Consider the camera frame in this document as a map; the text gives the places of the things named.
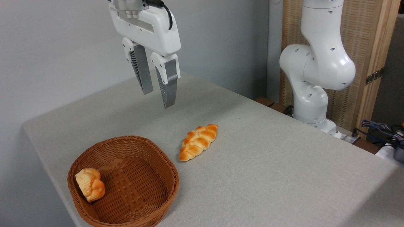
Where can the small croissant bread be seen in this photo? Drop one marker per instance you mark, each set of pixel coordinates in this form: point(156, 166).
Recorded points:
point(90, 184)

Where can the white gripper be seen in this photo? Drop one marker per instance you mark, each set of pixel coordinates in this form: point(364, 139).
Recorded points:
point(151, 28)

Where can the brown woven wicker basket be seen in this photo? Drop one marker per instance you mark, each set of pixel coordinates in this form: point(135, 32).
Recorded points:
point(135, 186)

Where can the grey box-shaped device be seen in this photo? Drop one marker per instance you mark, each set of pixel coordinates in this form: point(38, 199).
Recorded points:
point(399, 153)

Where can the black metal screen hinge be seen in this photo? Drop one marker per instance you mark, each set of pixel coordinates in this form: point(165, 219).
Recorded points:
point(374, 76)

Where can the braided golden bread loaf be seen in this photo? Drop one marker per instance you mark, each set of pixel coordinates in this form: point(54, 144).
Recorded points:
point(199, 142)

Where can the woven screen with wooden frame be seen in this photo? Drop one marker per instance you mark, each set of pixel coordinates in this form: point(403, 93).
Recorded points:
point(363, 34)

